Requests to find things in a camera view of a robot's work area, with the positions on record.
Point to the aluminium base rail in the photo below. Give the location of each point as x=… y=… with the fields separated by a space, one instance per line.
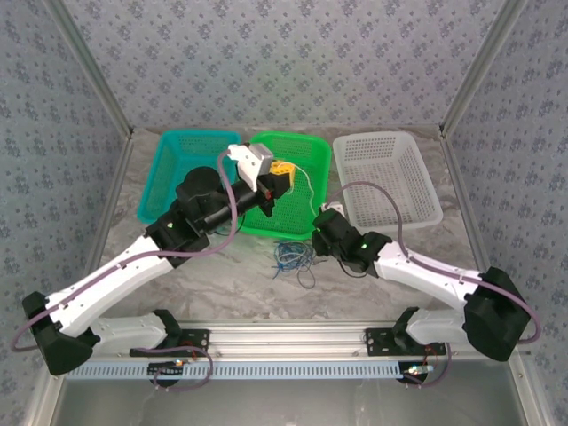
x=284 y=339

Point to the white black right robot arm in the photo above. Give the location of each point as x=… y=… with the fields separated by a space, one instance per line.
x=426 y=275

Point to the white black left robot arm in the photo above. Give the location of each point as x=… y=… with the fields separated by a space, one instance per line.
x=111 y=275

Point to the aluminium table side rail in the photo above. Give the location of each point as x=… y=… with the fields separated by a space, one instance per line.
x=116 y=186
x=461 y=195

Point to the teal plastic basket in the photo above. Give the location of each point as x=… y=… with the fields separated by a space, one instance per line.
x=177 y=146

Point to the green plastic basket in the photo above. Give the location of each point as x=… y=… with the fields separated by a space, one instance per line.
x=302 y=213

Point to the aluminium frame post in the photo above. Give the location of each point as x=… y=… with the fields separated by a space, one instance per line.
x=483 y=62
x=89 y=66

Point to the small black circuit board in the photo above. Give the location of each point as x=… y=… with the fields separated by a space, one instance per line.
x=166 y=369
x=417 y=370

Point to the white plastic basket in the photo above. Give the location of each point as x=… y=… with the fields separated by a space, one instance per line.
x=381 y=186

